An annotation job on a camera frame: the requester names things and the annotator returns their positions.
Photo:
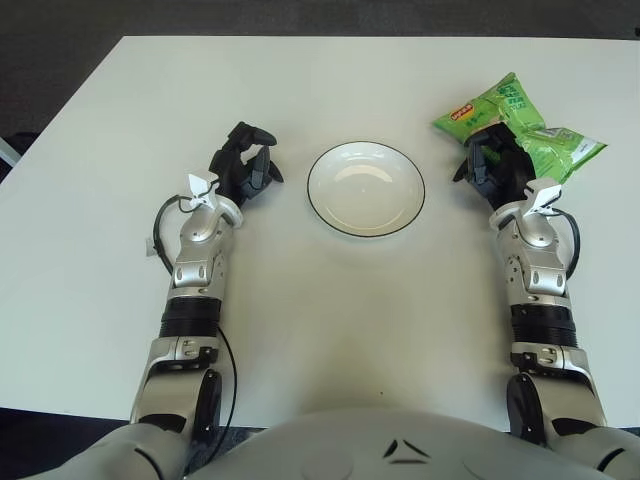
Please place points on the white plate with black rim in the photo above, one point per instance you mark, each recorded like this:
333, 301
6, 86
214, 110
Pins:
365, 195

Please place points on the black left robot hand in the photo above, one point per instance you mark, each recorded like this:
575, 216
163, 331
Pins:
230, 170

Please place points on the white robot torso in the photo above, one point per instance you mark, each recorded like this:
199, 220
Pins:
320, 450

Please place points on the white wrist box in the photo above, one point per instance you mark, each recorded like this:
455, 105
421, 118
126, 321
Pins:
197, 187
542, 195

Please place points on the grey background furniture edge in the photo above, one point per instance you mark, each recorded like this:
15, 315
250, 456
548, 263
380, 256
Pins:
7, 152

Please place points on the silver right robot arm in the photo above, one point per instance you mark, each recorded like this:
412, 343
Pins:
540, 280

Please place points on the green chips bag with logo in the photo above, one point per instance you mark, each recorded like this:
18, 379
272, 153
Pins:
500, 107

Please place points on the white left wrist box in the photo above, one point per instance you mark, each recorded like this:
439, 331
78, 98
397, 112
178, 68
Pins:
197, 187

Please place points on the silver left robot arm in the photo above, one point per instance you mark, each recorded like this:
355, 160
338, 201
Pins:
195, 270

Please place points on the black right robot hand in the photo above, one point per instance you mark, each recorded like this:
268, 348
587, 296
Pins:
510, 175

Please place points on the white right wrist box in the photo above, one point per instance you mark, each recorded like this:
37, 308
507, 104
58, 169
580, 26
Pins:
542, 195

